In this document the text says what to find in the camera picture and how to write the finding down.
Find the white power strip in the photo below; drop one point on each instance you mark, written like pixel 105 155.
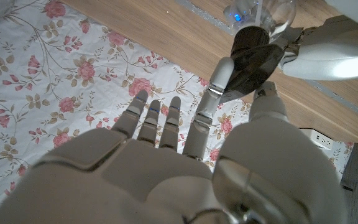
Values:
pixel 319 140

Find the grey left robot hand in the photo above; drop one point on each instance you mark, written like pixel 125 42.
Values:
pixel 337 53

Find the floral backdrop cloth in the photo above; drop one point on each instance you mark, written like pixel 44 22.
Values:
pixel 57 77

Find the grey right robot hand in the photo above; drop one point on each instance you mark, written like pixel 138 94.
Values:
pixel 135 186

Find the clear spray bottle black pump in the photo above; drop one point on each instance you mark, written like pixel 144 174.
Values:
pixel 253 62

